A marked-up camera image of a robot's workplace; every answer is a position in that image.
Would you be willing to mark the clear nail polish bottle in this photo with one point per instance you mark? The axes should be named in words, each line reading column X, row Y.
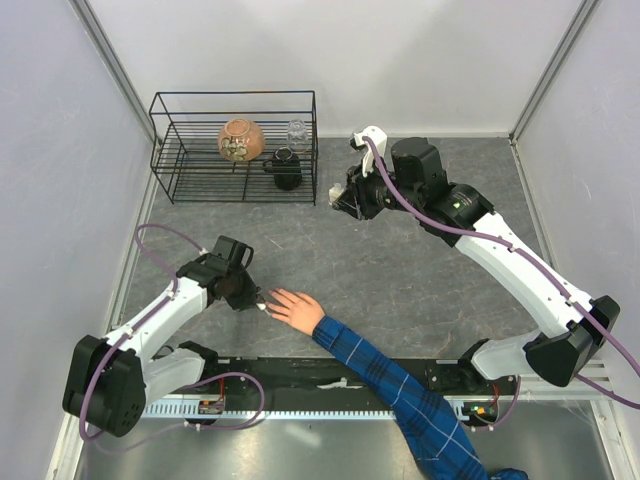
column 334, row 193

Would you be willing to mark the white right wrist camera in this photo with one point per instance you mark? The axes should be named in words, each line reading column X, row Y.
column 362, row 140

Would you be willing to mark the blue plaid sleeve forearm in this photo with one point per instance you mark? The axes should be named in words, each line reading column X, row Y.
column 435, row 437

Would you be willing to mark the black mug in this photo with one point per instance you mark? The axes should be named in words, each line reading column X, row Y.
column 284, row 166

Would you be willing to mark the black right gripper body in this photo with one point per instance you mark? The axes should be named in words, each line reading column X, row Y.
column 373, row 193

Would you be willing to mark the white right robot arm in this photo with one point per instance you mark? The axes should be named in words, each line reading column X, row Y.
column 571, row 325

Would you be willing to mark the brown ceramic bowl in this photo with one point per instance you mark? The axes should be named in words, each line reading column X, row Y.
column 241, row 140

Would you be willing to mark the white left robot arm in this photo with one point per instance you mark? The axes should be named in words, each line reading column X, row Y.
column 113, row 378

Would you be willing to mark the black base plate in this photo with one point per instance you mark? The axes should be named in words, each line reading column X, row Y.
column 324, row 384

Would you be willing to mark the black wire rack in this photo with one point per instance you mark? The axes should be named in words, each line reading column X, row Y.
column 186, row 160

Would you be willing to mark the clear drinking glass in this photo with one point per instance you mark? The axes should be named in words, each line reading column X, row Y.
column 297, row 136

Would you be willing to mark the grey cable duct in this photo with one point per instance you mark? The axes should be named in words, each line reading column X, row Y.
column 198, row 409

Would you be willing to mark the person's hand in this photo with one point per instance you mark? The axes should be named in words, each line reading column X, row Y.
column 298, row 310

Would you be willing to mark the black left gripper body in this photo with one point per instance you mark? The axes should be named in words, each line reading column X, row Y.
column 241, row 292

